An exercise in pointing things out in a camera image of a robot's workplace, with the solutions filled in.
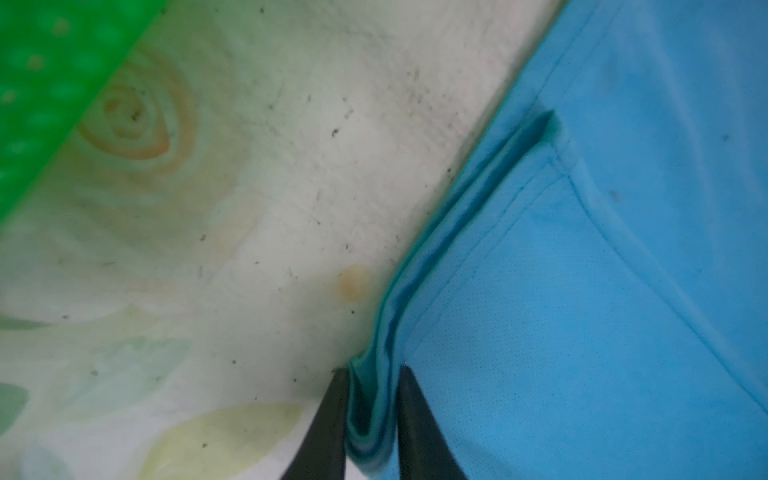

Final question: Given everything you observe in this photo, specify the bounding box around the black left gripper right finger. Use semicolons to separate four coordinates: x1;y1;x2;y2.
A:
397;366;467;480

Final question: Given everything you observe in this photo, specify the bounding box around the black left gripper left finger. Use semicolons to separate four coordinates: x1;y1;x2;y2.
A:
281;369;350;480

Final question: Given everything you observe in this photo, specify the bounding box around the blue t-shirt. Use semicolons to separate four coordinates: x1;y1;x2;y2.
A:
347;1;767;479

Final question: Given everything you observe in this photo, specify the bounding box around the green plastic basket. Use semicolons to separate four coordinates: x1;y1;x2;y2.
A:
1;0;166;219

